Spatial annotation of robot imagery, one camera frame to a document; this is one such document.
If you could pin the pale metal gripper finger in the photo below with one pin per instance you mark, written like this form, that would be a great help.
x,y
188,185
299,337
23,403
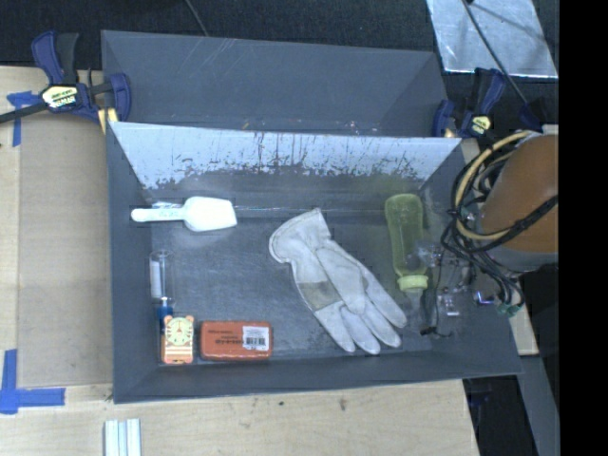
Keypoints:
x,y
446,304
427,251

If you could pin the yellow-green plastic bottle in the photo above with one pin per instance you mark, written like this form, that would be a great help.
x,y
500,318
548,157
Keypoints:
x,y
404,235

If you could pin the white work glove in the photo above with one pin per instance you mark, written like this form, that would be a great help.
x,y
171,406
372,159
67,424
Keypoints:
x,y
328,273

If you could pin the grey metal bin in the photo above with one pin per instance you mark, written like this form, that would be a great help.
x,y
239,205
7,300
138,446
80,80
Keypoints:
x,y
228,278

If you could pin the orange box with barcode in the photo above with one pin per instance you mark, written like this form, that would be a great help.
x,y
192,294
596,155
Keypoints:
x,y
228,340

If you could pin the white plastic scoop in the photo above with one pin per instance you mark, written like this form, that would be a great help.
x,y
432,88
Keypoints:
x,y
209,214

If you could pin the orange tiger toy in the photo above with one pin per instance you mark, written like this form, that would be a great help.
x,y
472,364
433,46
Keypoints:
x,y
178,342

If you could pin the clear syringe with blue plunger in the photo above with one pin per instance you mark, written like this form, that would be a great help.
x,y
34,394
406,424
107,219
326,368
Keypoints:
x,y
161,273

